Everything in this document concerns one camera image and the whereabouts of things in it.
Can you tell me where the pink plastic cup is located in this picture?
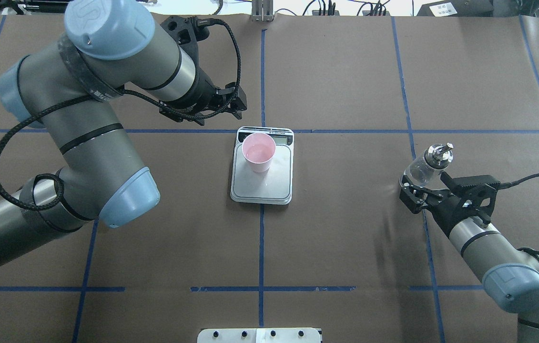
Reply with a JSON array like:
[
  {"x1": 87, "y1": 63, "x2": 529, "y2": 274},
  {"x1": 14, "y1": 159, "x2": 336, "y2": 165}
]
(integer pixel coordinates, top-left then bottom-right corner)
[{"x1": 242, "y1": 132, "x2": 276, "y2": 173}]

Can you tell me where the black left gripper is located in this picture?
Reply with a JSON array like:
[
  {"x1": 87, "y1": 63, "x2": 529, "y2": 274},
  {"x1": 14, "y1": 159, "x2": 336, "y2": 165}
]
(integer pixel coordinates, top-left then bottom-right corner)
[{"x1": 174, "y1": 71, "x2": 248, "y2": 120}]

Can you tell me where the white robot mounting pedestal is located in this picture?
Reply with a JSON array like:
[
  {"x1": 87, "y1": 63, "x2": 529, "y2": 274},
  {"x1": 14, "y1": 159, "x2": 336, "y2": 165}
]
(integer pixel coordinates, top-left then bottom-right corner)
[{"x1": 197, "y1": 327, "x2": 323, "y2": 343}]

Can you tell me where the glass sauce bottle metal spout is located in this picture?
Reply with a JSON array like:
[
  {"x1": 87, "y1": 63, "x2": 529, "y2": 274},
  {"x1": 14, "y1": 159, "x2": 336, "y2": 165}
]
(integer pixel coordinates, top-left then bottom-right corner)
[{"x1": 404, "y1": 142, "x2": 454, "y2": 187}]

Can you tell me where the white digital kitchen scale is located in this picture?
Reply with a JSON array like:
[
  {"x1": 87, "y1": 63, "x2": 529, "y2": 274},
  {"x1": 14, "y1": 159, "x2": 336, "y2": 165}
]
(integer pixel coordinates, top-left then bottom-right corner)
[{"x1": 230, "y1": 126, "x2": 294, "y2": 205}]

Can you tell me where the aluminium frame post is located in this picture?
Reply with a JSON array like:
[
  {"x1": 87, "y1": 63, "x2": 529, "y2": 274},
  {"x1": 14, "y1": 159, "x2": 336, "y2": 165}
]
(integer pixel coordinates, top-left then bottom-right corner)
[{"x1": 250, "y1": 0, "x2": 275, "y2": 22}]

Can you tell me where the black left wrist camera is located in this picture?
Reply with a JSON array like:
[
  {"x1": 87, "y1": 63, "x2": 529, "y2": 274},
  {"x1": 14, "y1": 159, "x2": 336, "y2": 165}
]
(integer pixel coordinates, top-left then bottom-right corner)
[{"x1": 160, "y1": 16, "x2": 213, "y2": 56}]

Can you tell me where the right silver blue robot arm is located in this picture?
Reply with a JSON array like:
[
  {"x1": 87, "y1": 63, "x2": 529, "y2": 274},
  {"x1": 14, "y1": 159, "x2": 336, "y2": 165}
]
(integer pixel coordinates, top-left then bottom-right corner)
[{"x1": 399, "y1": 173, "x2": 539, "y2": 343}]

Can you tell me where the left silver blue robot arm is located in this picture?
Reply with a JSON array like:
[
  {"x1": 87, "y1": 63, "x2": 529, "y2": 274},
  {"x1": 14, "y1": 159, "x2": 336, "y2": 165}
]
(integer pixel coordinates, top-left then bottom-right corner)
[{"x1": 0, "y1": 0, "x2": 247, "y2": 267}]

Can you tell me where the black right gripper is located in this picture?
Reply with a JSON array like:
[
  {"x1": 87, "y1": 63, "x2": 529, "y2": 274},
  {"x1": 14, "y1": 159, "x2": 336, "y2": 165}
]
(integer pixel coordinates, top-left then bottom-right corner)
[{"x1": 398, "y1": 173, "x2": 496, "y2": 237}]

